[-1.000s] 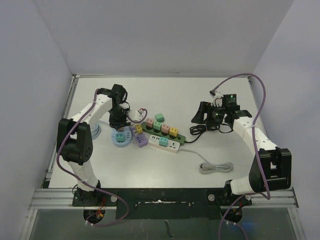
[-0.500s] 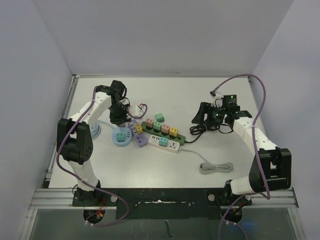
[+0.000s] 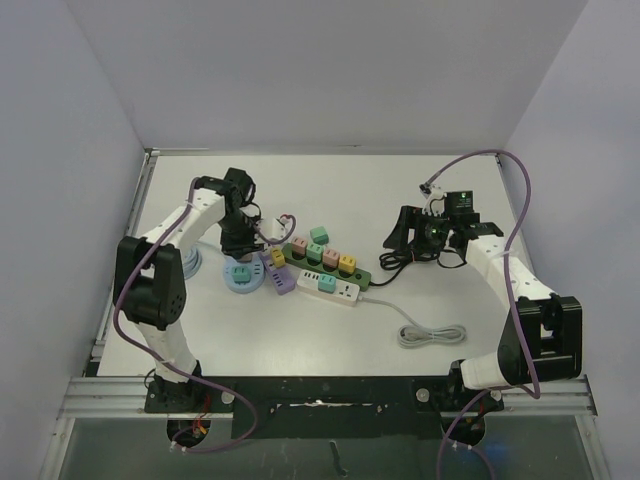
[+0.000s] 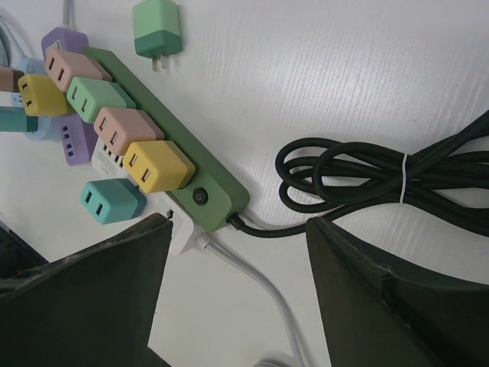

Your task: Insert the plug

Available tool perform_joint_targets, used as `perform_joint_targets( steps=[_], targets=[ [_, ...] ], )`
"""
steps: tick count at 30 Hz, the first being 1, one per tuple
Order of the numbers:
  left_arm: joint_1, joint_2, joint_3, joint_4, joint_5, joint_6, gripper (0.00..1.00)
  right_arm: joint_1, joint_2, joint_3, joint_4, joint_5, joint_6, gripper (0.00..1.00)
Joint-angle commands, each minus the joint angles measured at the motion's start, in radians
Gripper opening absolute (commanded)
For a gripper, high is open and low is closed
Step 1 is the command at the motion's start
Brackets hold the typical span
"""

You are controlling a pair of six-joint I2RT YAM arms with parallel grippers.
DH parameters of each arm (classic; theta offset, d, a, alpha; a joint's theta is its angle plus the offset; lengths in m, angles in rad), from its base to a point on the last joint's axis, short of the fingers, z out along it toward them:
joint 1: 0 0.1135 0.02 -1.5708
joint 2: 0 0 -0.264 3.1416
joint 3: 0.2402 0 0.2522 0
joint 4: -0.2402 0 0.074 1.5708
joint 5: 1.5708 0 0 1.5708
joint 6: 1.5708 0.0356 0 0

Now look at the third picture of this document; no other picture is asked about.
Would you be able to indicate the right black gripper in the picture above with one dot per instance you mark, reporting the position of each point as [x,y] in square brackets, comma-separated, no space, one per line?
[412,218]

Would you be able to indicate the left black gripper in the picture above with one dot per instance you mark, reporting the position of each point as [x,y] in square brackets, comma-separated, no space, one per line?
[238,249]

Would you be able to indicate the teal plug adapter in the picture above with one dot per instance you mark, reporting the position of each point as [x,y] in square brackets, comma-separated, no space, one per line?
[240,274]
[326,283]

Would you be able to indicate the yellow plug adapter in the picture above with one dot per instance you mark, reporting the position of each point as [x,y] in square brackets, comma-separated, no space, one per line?
[277,257]
[347,264]

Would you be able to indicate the green plug adapter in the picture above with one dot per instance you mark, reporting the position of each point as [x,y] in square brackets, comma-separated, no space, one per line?
[319,235]
[315,252]

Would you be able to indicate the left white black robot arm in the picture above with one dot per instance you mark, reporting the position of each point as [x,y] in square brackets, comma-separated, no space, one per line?
[149,285]

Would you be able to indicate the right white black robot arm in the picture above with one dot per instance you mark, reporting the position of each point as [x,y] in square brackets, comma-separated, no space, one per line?
[542,337]

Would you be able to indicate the round blue power strip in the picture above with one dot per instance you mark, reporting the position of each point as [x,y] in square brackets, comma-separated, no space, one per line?
[257,275]

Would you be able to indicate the purple power strip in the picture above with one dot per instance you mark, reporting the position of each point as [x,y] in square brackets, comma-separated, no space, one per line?
[281,278]

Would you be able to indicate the green power strip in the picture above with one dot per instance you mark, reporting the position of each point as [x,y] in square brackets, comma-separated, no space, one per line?
[359,277]

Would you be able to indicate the white power strip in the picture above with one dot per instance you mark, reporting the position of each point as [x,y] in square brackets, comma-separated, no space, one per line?
[346,293]

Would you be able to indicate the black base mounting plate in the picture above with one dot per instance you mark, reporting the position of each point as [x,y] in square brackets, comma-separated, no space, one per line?
[313,407]

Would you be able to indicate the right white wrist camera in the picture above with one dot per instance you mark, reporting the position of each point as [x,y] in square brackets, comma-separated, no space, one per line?
[432,195]

